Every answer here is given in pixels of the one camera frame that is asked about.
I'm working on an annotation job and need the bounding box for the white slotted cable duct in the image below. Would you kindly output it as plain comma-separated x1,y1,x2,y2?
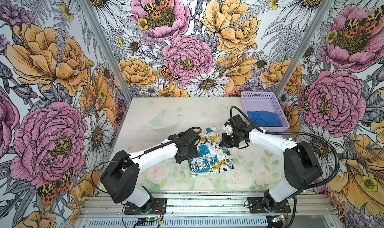
83,216,268,228

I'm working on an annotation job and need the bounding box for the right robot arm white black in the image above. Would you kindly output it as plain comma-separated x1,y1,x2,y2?
220,115,323,213

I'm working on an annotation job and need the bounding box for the green circuit board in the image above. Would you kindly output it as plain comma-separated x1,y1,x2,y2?
134,217,163,228
271,215,286,223

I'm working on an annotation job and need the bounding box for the green circuit board left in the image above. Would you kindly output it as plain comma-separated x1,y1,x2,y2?
134,217,163,228

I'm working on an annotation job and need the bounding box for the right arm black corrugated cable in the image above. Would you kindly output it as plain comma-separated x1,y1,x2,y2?
229,105,340,228

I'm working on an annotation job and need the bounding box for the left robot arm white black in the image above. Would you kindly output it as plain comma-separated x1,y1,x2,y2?
100,127,202,214

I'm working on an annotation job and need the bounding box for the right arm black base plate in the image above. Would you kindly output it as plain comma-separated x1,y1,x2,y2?
244,197,292,214

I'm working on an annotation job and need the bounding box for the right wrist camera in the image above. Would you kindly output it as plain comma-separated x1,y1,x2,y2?
223,124,233,135

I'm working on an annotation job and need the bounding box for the aluminium corner post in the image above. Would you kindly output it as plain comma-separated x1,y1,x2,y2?
274,0,335,97
78,0,133,105

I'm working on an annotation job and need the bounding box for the blue cloth garment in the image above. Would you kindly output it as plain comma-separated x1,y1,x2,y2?
247,111,283,127

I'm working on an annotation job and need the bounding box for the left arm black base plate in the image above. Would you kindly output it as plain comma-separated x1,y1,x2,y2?
123,198,168,215

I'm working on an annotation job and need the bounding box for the aluminium mounting rail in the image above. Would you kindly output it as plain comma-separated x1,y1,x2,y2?
80,191,335,218

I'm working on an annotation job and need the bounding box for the right aluminium corner post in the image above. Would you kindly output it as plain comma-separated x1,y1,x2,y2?
274,0,335,97

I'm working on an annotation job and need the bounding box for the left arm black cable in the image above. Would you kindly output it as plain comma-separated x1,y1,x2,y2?
90,126,203,228

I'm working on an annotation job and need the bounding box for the green circuit board right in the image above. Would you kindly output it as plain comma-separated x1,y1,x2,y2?
271,215,286,223

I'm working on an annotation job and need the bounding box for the white teal yellow printed garment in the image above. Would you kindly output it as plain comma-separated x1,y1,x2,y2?
189,126,234,176

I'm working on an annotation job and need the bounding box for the left aluminium corner post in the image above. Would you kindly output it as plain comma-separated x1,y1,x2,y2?
78,0,133,105

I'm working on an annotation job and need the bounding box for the lavender plastic laundry basket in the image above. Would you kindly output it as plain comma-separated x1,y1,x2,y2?
241,92,290,132

